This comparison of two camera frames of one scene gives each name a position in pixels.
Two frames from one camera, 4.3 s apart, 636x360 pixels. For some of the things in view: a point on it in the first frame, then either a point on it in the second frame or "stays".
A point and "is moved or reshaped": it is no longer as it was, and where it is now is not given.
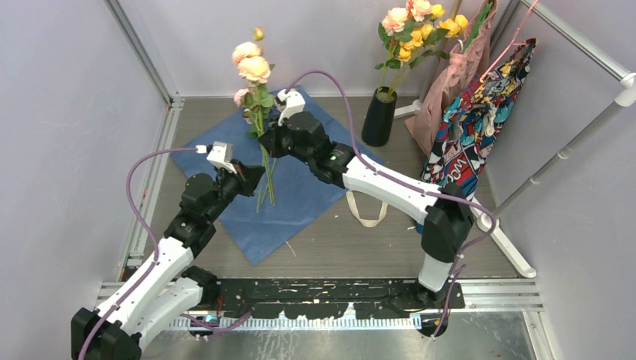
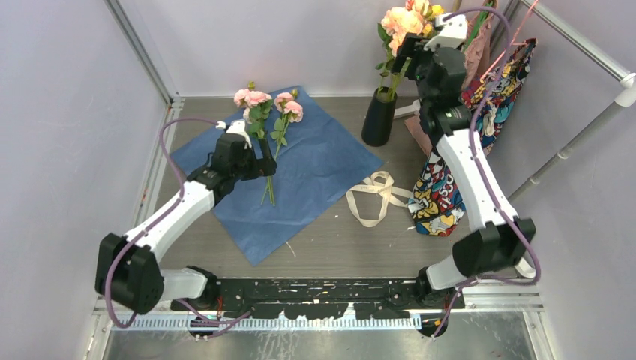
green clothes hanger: x=478 y=26 stays
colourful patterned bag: x=473 y=116 stays
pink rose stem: x=264 y=175 -> x=390 y=79
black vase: x=377 y=125 stays
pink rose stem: x=262 y=141 is moved or reshaped
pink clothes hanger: x=512 y=43 stays
